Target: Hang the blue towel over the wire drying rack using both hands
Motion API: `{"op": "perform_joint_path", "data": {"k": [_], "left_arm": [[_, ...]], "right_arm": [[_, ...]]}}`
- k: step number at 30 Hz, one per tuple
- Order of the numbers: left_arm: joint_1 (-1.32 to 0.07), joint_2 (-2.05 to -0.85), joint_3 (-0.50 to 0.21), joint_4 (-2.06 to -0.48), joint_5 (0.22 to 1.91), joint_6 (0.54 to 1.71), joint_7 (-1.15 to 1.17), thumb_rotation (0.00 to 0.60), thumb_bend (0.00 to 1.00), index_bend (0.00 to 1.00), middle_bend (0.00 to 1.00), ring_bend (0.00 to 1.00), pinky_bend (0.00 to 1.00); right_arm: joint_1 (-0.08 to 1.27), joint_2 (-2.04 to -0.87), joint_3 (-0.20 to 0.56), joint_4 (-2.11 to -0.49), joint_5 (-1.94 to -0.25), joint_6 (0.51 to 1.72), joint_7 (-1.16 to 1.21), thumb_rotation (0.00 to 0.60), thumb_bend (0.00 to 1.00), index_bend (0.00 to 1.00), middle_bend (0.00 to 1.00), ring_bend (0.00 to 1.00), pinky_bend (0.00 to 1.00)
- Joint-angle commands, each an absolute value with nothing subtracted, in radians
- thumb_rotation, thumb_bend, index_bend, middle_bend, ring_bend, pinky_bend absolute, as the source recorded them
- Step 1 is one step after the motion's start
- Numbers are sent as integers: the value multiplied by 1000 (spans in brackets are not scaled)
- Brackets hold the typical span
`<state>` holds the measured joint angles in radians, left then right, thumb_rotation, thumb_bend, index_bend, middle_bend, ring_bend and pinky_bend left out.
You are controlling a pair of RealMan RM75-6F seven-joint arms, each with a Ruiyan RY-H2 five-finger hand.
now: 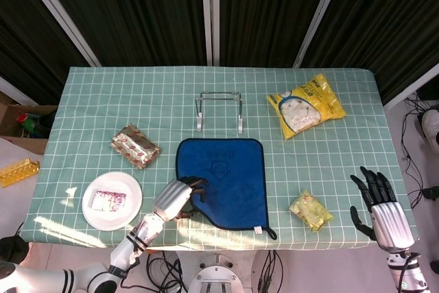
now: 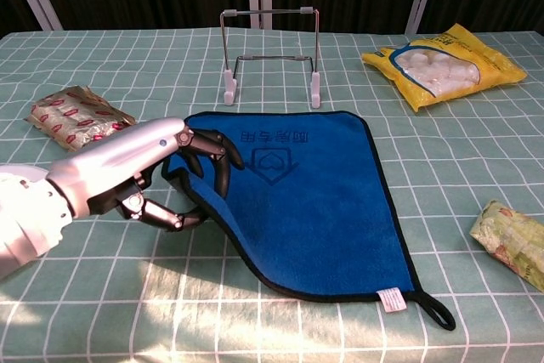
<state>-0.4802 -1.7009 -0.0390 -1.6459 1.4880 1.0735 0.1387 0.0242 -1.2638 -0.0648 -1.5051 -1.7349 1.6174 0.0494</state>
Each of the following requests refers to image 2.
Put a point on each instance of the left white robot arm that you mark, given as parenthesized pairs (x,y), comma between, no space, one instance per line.
(25,218)

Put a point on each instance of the small yellow green snack packet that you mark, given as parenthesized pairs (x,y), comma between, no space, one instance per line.
(514,239)

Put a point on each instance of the large yellow snack bag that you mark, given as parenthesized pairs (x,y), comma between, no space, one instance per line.
(433,69)

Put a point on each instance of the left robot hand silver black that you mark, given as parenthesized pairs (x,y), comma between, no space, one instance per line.
(123,154)

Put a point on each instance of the blue cloth mat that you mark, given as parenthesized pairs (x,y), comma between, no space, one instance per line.
(319,210)

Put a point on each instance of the green checked tablecloth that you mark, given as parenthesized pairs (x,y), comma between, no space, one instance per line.
(127,295)

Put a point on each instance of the gold red snack package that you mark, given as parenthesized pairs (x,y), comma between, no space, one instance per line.
(72,116)

